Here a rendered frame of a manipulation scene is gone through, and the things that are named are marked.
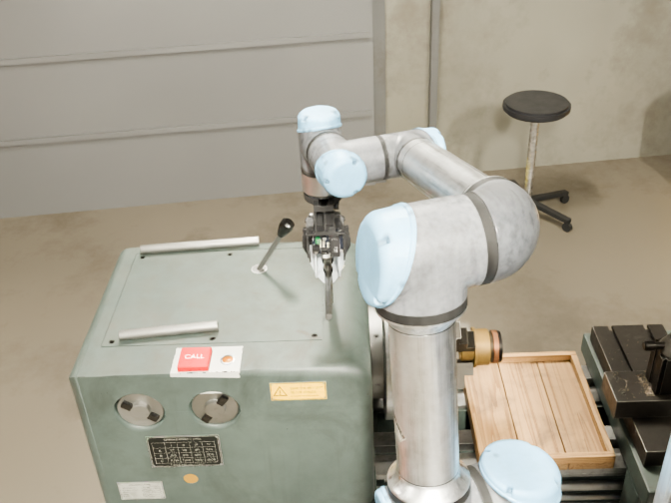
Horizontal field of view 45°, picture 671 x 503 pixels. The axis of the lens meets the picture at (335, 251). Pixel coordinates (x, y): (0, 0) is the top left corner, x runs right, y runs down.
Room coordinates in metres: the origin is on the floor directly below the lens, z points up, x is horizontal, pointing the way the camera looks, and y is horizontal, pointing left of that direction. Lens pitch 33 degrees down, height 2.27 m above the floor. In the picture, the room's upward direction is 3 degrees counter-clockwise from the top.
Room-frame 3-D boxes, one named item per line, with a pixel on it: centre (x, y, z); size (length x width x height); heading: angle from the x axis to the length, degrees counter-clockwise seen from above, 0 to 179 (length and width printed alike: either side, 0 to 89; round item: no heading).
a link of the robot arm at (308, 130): (1.28, 0.02, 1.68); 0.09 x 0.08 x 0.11; 15
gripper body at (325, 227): (1.28, 0.02, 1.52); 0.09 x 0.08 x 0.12; 0
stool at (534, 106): (3.82, -1.06, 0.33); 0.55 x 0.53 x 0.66; 95
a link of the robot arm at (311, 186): (1.28, 0.01, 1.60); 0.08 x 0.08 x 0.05
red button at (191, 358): (1.21, 0.28, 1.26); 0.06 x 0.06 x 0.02; 88
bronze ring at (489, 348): (1.41, -0.32, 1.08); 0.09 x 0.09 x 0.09; 88
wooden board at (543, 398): (1.41, -0.45, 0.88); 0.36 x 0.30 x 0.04; 178
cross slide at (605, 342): (1.39, -0.73, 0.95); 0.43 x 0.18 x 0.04; 178
